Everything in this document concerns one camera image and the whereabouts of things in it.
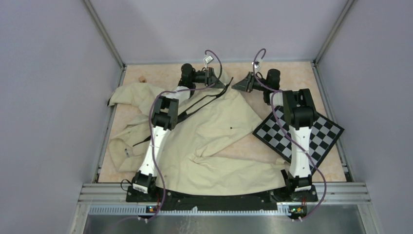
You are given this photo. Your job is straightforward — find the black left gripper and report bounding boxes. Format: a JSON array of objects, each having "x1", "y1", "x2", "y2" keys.
[{"x1": 190, "y1": 67, "x2": 225, "y2": 89}]

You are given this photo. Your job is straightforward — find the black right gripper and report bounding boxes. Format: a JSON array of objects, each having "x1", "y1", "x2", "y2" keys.
[{"x1": 231, "y1": 72, "x2": 269, "y2": 94}]

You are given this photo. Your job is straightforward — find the beige zip jacket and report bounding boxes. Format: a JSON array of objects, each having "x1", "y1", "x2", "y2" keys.
[{"x1": 100, "y1": 82, "x2": 285, "y2": 195}]

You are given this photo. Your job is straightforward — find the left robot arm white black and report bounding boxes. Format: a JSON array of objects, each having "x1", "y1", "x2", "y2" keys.
[{"x1": 131, "y1": 63, "x2": 227, "y2": 202}]

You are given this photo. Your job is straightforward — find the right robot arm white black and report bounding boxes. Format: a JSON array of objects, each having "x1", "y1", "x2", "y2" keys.
[{"x1": 232, "y1": 69, "x2": 318, "y2": 201}]

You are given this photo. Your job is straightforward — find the black white checkerboard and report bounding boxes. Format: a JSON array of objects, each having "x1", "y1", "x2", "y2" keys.
[{"x1": 253, "y1": 106, "x2": 344, "y2": 177}]

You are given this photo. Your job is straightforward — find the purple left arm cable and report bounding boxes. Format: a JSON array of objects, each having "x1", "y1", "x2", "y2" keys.
[{"x1": 138, "y1": 49, "x2": 223, "y2": 223}]

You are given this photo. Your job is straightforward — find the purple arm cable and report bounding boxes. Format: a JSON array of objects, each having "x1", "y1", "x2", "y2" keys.
[
  {"x1": 253, "y1": 48, "x2": 328, "y2": 222},
  {"x1": 138, "y1": 49, "x2": 223, "y2": 223}
]

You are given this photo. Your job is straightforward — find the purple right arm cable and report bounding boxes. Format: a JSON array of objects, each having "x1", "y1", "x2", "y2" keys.
[{"x1": 253, "y1": 48, "x2": 328, "y2": 222}]

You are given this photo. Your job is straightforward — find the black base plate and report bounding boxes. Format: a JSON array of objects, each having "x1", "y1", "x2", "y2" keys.
[{"x1": 126, "y1": 184, "x2": 319, "y2": 213}]

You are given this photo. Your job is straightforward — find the aluminium frame rail front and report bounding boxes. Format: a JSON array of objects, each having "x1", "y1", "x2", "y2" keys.
[{"x1": 78, "y1": 182, "x2": 371, "y2": 217}]

